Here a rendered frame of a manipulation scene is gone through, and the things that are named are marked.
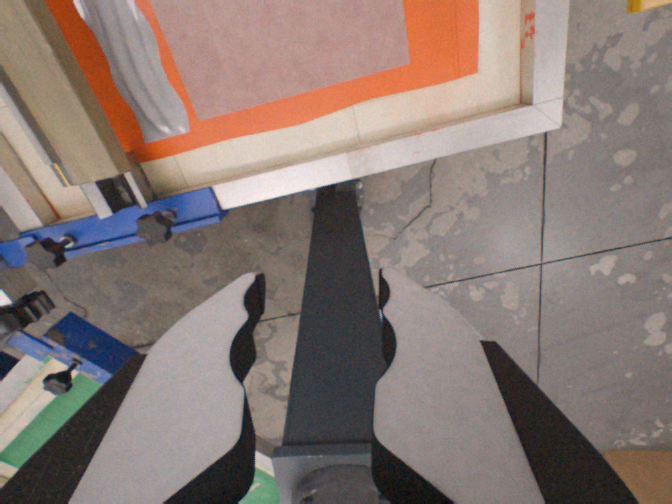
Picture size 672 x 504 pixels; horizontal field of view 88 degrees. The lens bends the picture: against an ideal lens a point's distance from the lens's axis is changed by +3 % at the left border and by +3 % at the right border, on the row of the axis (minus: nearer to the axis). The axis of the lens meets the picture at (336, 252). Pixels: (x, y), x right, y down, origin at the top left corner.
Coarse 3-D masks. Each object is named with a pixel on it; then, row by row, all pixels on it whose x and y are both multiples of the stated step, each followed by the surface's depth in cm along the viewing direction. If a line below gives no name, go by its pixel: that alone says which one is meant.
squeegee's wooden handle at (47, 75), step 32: (0, 0) 33; (32, 0) 34; (0, 32) 35; (32, 32) 34; (32, 64) 36; (64, 64) 36; (32, 96) 38; (64, 96) 37; (64, 128) 39; (96, 128) 39; (64, 160) 41; (96, 160) 40; (128, 160) 42
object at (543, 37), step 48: (528, 0) 41; (528, 48) 43; (528, 96) 45; (0, 144) 48; (384, 144) 46; (432, 144) 46; (480, 144) 46; (0, 192) 49; (240, 192) 49; (288, 192) 49
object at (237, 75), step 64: (64, 0) 42; (192, 0) 42; (256, 0) 42; (320, 0) 42; (384, 0) 42; (448, 0) 42; (192, 64) 45; (256, 64) 45; (320, 64) 45; (384, 64) 45; (448, 64) 45; (128, 128) 48; (192, 128) 49; (256, 128) 49
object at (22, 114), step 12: (0, 72) 36; (0, 84) 36; (12, 84) 37; (12, 96) 37; (12, 108) 37; (24, 108) 38; (24, 120) 38; (24, 132) 38; (36, 132) 39; (36, 144) 39; (48, 144) 40; (48, 156) 40
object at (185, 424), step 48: (240, 288) 11; (192, 336) 9; (240, 336) 9; (144, 384) 8; (192, 384) 8; (240, 384) 8; (144, 432) 7; (192, 432) 7; (240, 432) 6; (96, 480) 6; (144, 480) 6; (192, 480) 6; (240, 480) 7
